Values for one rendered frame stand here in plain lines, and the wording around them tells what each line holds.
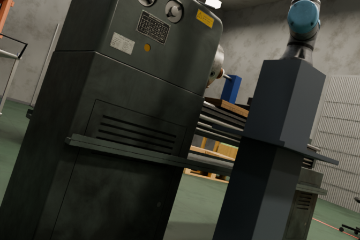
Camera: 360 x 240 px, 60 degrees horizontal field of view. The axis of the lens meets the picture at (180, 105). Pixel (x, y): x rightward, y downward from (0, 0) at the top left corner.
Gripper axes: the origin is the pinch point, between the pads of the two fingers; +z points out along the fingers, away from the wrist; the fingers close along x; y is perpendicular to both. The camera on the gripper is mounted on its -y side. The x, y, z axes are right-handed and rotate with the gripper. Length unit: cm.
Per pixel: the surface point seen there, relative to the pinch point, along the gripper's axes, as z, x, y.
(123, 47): 37, -33, 14
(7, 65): 29, 109, -966
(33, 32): -96, 147, -962
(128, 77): 47, -27, 14
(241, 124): 46, 62, 3
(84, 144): 75, -38, 18
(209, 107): 44, 30, 5
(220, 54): 15.0, 28.6, 2.9
